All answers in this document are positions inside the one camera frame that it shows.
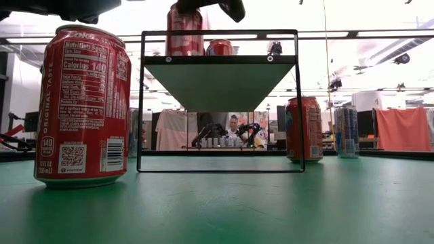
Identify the dark storage rack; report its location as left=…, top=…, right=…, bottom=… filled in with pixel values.
left=0, top=50, right=9, bottom=131

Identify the black mounted device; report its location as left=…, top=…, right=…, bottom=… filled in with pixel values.
left=267, top=41, right=283, bottom=57

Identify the white pink hanging cloth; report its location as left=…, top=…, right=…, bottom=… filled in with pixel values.
left=155, top=108, right=189, bottom=152

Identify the black ceiling-mounted device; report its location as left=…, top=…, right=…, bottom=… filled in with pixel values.
left=393, top=52, right=411, bottom=65

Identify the black metal rig frame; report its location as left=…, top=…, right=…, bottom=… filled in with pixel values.
left=0, top=148, right=434, bottom=163

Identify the white cabinet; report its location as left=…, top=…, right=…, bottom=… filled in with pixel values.
left=351, top=90, right=377, bottom=112

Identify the red Fanta can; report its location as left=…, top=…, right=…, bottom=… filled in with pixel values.
left=284, top=96, right=323, bottom=163

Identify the thin hanging cable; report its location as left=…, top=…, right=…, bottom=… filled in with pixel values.
left=321, top=0, right=332, bottom=113

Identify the orange hanging cloth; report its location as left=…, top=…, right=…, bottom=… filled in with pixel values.
left=375, top=106, right=432, bottom=153

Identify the red soda can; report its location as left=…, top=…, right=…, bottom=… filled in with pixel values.
left=205, top=38, right=236, bottom=57

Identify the floral hanging cloth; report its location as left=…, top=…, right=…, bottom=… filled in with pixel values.
left=237, top=110, right=269, bottom=150

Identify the red Coke can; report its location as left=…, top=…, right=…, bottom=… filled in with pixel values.
left=33, top=24, right=132, bottom=189

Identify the red Coca-Cola can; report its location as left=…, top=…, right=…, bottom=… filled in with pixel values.
left=165, top=2, right=206, bottom=57

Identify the black ceiling camera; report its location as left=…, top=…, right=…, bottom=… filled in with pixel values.
left=328, top=78, right=343, bottom=93

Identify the person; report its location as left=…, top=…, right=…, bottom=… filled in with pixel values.
left=226, top=114, right=248, bottom=148

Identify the slim blue silver can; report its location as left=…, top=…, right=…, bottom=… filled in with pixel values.
left=334, top=104, right=361, bottom=159

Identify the black monitor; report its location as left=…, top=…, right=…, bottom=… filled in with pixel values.
left=22, top=110, right=40, bottom=134
left=276, top=104, right=288, bottom=142
left=357, top=110, right=376, bottom=138

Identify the wooden shelf black metal frame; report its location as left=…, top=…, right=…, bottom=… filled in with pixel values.
left=136, top=29, right=306, bottom=174

